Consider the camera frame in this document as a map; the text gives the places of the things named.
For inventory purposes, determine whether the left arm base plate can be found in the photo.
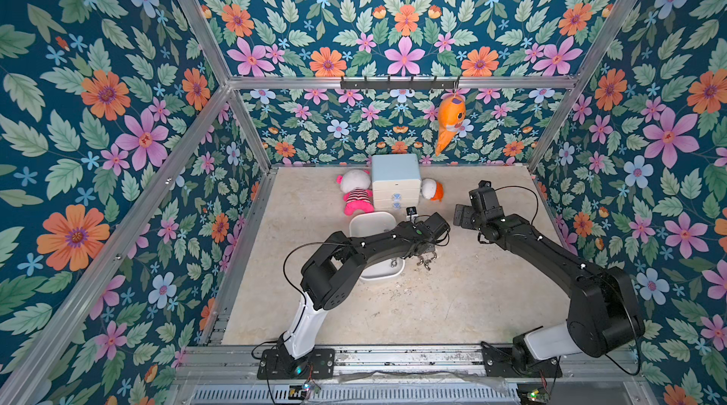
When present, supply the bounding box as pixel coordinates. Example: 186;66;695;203
257;346;336;380

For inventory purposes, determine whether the white storage tray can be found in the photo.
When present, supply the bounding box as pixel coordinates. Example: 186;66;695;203
348;212;405;282

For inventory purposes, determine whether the pale blue drawer box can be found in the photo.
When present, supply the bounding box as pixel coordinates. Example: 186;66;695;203
371;154;421;211

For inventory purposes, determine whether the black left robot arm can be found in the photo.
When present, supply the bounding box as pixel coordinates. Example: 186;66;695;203
300;213;451;310

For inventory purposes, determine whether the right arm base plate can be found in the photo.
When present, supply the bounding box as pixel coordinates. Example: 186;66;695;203
480;342;562;378

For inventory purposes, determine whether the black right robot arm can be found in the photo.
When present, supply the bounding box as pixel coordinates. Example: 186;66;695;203
454;181;646;363

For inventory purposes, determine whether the pink white plush toy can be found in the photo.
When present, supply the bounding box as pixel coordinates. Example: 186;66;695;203
336;169;375;217

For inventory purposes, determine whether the orange hanging fish plush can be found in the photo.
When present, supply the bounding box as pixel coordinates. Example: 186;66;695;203
435;94;466;156

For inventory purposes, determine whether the black hook rail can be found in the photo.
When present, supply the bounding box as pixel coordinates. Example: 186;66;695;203
339;77;460;92

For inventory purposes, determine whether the orange white plush ball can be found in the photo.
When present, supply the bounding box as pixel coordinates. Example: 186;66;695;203
420;178;444;202

